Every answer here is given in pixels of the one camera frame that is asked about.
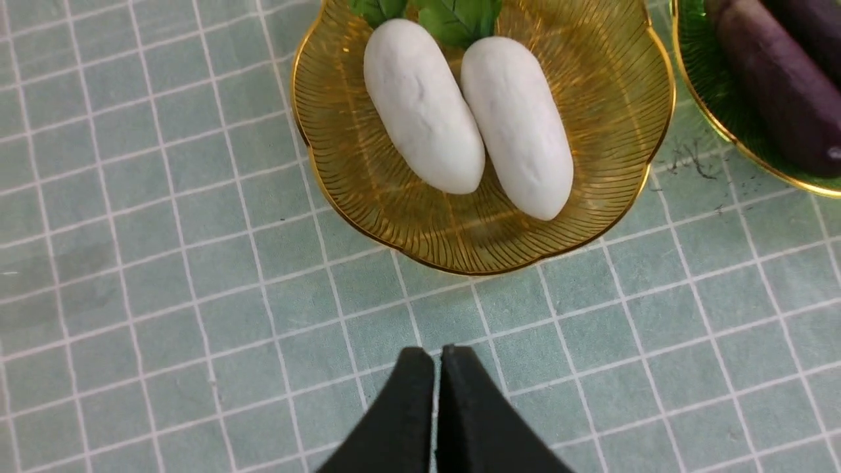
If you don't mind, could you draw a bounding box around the dark purple eggplant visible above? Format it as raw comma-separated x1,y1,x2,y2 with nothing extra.
704,1,839,179
763,1,840,86

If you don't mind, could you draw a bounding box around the white radish with leaves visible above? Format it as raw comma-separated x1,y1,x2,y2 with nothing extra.
350,1,486,195
417,1,574,221

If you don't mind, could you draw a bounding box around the green glass plate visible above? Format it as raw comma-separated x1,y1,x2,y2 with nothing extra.
670,1,840,200

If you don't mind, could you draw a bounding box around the amber glass plate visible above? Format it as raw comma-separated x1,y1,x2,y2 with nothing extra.
290,1,676,276

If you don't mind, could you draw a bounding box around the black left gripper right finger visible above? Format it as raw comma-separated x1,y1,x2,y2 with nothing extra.
435,345,572,472

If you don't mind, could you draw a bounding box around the green checkered tablecloth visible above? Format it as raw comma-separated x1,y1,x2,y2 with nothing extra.
1,1,840,472

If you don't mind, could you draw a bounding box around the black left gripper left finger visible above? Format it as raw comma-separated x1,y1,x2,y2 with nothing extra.
318,347,435,472

